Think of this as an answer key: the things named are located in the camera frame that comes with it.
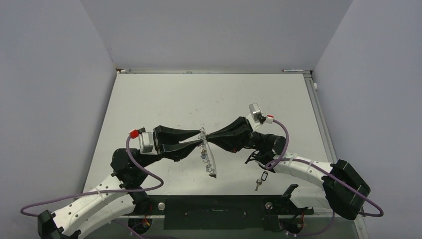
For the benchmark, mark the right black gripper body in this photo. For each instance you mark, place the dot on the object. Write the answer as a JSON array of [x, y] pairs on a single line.
[[254, 143]]

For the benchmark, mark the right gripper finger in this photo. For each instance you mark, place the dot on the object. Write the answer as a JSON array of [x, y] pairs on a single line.
[[238, 128], [230, 144]]

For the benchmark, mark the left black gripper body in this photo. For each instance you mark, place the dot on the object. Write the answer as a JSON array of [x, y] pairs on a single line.
[[158, 143]]

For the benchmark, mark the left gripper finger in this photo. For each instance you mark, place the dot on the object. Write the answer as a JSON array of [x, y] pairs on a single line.
[[168, 134], [179, 151]]

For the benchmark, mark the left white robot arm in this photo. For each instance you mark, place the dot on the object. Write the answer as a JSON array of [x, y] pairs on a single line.
[[123, 189]]

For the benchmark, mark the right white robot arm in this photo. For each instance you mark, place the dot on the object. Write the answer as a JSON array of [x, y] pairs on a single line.
[[270, 153]]

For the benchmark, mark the black tag loose key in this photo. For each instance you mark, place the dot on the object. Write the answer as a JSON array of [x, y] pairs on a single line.
[[260, 180]]

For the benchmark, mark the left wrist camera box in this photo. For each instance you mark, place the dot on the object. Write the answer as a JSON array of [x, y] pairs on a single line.
[[145, 139]]

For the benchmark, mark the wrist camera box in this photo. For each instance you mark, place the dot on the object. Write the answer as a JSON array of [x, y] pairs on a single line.
[[145, 139], [256, 116]]

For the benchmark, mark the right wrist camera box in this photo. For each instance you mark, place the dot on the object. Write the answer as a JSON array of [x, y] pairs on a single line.
[[256, 116]]

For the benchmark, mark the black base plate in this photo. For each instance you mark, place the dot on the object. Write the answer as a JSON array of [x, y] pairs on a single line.
[[235, 212]]

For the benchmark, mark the aluminium table frame rail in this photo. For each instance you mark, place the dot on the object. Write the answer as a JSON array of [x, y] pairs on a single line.
[[318, 105]]

